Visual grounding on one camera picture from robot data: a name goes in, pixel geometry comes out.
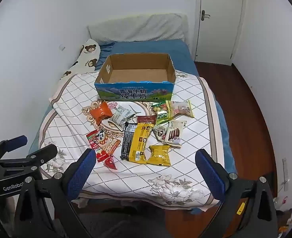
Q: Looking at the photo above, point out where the grey white snack packet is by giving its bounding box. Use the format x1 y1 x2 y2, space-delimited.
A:
108 105 134 131

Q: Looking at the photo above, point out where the red cartoon snack packet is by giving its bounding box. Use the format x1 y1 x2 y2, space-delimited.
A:
86 128 122 163

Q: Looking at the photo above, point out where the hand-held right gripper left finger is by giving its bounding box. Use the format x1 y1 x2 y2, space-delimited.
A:
14 148 97 238

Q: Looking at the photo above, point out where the small white snack packet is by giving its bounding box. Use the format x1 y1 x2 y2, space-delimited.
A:
153 124 170 143

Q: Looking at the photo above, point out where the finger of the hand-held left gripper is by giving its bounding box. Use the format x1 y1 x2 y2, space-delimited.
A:
0 135 28 159
0 144 58 176

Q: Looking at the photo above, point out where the green candy packet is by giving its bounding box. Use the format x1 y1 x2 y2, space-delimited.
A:
151 101 171 125

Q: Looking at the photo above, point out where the small red snack packet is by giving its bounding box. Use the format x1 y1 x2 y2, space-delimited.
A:
104 156 117 170

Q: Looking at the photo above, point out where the dark red snack packet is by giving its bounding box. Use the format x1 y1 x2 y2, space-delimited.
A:
136 115 157 125

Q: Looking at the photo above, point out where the orange snack packet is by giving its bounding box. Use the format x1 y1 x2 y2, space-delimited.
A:
90 100 113 126

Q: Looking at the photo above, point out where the cardboard box blue print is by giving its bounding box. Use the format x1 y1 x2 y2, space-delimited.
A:
94 53 177 102

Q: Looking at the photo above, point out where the white floral checked blanket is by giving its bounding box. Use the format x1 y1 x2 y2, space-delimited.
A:
39 70 227 206

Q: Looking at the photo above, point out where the white door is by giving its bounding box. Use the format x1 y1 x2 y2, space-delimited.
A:
194 0 246 66

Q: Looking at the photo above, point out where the small yellow snack packet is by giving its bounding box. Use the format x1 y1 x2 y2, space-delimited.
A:
147 144 172 166

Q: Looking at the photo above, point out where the white chocolate wafer packet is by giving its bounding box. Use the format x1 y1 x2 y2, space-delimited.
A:
163 119 187 147

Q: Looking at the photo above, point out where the bear print pillow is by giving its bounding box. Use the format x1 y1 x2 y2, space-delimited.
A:
59 39 102 80

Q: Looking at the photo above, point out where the large yellow snack packet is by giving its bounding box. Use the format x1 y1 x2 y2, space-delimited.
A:
128 123 154 164

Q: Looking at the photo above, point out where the white wall power strip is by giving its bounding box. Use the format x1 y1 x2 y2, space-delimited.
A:
282 157 291 191

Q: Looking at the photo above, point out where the bed with blue sheet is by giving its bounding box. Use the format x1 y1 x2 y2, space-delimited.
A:
28 40 237 215

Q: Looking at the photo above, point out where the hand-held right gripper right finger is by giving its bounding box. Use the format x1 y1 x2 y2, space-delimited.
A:
195 149 278 238

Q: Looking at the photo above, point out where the clear yellow-edged snack packet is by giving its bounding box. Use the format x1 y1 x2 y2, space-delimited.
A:
166 100 195 119

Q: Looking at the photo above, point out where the black snack packet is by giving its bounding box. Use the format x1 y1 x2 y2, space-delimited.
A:
120 122 138 161

